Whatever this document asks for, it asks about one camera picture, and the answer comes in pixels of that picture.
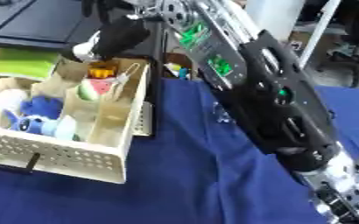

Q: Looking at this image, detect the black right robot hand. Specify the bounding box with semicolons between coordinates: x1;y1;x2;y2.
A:
58;0;154;64

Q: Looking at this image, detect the pale compartment drawer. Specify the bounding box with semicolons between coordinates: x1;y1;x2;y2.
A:
0;55;155;185

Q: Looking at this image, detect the toy watermelon slice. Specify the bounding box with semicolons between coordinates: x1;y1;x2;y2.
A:
75;78;116;102

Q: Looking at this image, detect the small yellow and cyan toy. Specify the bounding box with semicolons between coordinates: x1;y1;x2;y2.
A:
165;62;195;81

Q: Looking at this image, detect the lime green soft item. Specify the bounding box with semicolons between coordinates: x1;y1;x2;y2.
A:
0;48;62;81

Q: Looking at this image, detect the blue soft toy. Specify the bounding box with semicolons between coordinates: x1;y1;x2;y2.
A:
2;95;81;142

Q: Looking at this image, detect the clear plastic object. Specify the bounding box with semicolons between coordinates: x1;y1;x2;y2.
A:
210;101;236;124

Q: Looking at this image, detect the white round soft toy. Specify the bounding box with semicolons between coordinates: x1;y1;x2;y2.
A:
0;88;30;118

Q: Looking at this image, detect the white pole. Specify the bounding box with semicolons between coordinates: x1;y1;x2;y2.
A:
297;0;344;70

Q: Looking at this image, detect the black chair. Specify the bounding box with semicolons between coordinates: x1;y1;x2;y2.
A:
317;0;359;89

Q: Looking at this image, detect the white wire clip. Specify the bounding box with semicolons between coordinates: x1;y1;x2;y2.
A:
112;62;143;86

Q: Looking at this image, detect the black drawer handle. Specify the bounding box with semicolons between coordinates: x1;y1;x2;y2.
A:
0;144;44;174

